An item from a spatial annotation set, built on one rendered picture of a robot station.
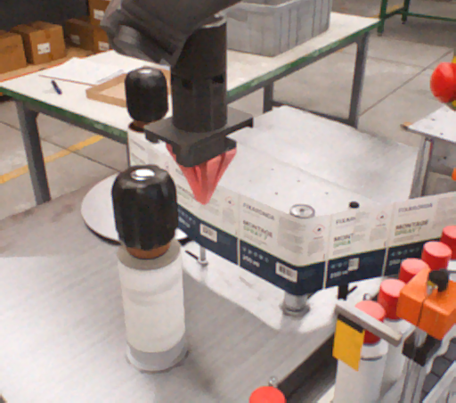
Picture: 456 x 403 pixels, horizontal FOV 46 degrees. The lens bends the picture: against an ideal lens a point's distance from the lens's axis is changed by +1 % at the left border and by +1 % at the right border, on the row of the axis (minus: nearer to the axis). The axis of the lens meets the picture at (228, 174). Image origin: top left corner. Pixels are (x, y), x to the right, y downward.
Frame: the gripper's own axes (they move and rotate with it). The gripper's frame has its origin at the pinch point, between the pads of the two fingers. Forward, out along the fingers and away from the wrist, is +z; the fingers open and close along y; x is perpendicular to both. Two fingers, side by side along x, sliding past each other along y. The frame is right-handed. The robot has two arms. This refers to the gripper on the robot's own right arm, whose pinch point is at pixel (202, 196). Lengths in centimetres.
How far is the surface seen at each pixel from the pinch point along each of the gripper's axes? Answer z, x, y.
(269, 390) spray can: 9.9, 17.3, 8.3
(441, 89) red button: -13.8, 18.9, -13.2
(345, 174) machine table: 36, -24, -73
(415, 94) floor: 120, -134, -354
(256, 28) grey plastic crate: 27, -118, -143
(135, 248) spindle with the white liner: 10.0, -9.0, 3.5
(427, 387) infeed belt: 30.4, 22.1, -20.6
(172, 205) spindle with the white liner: 4.1, -6.0, -0.5
